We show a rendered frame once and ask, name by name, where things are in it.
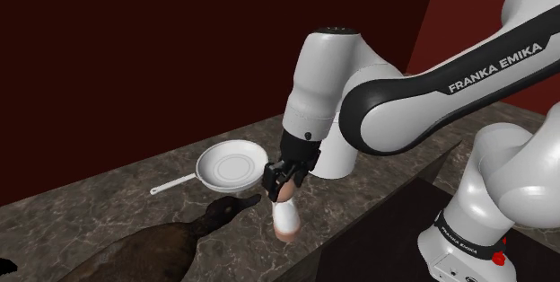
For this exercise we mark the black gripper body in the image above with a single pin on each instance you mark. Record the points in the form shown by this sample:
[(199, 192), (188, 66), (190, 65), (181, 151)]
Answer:
[(298, 149)]

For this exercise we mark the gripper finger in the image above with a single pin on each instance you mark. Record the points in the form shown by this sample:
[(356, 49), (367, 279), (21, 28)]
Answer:
[(273, 180), (301, 176)]

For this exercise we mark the white and pink bottle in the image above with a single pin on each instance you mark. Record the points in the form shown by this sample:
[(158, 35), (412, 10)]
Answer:
[(285, 217)]

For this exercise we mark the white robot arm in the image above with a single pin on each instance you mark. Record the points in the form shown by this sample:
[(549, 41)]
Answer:
[(393, 114)]

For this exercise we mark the white frying pan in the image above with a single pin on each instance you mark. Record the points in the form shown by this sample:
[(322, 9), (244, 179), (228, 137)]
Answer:
[(232, 167)]

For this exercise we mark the dark robot stand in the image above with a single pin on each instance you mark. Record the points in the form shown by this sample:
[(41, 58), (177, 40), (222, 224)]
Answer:
[(376, 241)]

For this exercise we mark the dark brown duck figure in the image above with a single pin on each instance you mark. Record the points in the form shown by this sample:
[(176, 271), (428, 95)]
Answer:
[(148, 250)]

